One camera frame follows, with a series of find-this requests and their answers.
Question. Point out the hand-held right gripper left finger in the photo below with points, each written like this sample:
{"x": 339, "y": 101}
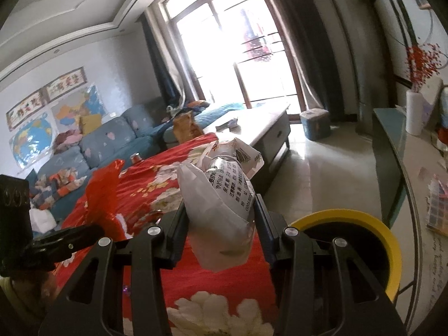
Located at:
{"x": 182, "y": 224}

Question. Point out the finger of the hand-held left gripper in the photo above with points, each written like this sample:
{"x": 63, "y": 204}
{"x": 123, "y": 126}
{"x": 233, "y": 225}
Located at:
{"x": 73, "y": 238}

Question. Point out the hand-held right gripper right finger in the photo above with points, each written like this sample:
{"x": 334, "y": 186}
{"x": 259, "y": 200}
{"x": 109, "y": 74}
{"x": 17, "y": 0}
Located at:
{"x": 264, "y": 224}

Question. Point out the white printed plastic bag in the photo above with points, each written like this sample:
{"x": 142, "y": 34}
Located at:
{"x": 217, "y": 217}

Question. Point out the red plastic bag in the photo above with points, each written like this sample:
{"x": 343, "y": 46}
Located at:
{"x": 103, "y": 196}

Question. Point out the white yellow-edged snack bag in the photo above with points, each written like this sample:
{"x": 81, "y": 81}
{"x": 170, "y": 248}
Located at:
{"x": 241, "y": 154}

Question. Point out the yellow round trash bin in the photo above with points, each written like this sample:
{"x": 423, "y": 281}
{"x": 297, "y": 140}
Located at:
{"x": 392, "y": 248}

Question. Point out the person's left hand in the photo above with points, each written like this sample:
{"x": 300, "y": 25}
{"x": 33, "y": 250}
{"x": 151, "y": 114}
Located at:
{"x": 40, "y": 294}

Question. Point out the white crumpled tissue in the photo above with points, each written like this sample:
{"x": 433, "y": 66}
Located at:
{"x": 42, "y": 219}

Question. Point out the red floral blanket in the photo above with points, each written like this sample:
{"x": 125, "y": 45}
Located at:
{"x": 147, "y": 182}

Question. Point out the patchwork cloth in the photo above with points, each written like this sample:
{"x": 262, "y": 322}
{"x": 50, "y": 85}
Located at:
{"x": 59, "y": 183}

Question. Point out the world map poster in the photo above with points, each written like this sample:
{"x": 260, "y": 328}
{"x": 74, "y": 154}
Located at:
{"x": 33, "y": 143}

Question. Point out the pink clothes pile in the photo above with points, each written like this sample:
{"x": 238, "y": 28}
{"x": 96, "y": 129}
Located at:
{"x": 68, "y": 140}

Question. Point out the grey coffee table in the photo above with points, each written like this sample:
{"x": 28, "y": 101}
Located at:
{"x": 266, "y": 122}

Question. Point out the framed red embroidery picture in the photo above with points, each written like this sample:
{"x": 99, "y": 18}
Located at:
{"x": 64, "y": 84}
{"x": 24, "y": 110}

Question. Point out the blue patterned sofa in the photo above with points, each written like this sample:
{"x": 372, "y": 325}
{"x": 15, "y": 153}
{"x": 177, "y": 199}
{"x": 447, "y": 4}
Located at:
{"x": 108, "y": 136}

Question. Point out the papers on coffee table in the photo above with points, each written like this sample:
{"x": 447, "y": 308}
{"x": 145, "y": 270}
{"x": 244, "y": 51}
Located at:
{"x": 228, "y": 123}

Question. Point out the teal storage box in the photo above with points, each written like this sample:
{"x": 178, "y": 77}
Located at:
{"x": 315, "y": 124}

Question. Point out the yellow cushion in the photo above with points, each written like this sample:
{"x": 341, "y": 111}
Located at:
{"x": 90, "y": 124}

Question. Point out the colourful country map poster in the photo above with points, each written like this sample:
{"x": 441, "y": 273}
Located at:
{"x": 78, "y": 105}

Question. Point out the glass-topped side cabinet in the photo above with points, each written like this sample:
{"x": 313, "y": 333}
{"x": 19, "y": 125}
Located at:
{"x": 385, "y": 168}

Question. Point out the dark blue curtain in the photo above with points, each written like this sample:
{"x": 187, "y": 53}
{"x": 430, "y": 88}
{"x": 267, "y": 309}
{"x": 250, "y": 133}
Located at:
{"x": 161, "y": 59}

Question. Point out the clear bead organizer box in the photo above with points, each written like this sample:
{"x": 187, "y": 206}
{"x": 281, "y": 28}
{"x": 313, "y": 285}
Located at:
{"x": 437, "y": 206}

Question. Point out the large window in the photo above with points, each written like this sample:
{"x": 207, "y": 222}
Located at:
{"x": 224, "y": 42}

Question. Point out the grey brown curtain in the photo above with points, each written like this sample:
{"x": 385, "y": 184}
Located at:
{"x": 315, "y": 42}

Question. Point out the white board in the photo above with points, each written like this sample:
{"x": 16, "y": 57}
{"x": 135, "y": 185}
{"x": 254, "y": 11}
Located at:
{"x": 432, "y": 101}

